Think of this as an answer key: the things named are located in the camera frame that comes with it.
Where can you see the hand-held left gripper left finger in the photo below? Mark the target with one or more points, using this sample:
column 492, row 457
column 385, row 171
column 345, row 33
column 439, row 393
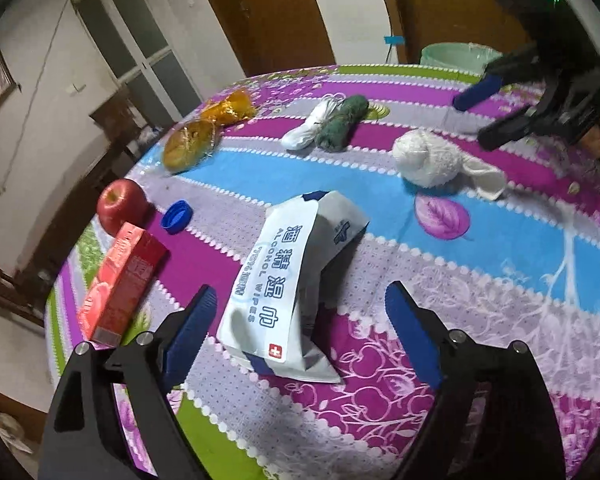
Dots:
column 187, row 335

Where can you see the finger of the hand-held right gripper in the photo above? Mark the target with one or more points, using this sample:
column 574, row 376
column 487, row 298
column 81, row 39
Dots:
column 477, row 94
column 505, row 132

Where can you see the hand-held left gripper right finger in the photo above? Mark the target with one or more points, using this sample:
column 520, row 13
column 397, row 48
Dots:
column 414, row 335

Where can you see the green plastic trash bin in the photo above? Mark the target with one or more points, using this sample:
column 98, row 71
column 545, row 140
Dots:
column 455, row 56

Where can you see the white wet wipes packet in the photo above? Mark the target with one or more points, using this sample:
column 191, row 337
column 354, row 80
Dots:
column 280, row 280

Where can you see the white fuzzy rolled sock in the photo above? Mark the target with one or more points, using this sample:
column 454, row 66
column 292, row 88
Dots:
column 432, row 160

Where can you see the red drink carton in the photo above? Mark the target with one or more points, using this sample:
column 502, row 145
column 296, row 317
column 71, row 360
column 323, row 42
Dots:
column 122, row 285

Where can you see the purple floral striped tablecloth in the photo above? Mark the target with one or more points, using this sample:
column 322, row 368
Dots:
column 480, row 270

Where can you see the brown wooden door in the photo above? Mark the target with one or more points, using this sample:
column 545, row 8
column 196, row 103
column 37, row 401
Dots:
column 450, row 0
column 270, row 15

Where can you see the blue bottle cap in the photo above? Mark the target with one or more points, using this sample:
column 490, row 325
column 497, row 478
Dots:
column 176, row 217

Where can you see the red apple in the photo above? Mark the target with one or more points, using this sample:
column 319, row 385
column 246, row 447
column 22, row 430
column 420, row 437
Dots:
column 122, row 206

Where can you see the dark wooden chair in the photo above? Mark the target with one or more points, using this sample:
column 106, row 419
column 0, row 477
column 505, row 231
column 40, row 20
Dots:
column 115, row 120
column 10, row 295

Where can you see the bread in clear wrap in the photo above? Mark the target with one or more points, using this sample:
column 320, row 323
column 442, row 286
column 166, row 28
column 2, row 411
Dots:
column 190, row 146

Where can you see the plastic bags on chair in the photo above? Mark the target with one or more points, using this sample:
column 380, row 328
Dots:
column 149, row 137

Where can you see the orange plastic wrapper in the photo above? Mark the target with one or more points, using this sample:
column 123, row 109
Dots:
column 227, row 109

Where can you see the grey glass double door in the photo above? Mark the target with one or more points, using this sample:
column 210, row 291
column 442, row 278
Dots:
column 140, row 40

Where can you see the white wall switch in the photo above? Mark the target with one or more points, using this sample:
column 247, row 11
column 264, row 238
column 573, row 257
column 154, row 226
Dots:
column 75, row 88

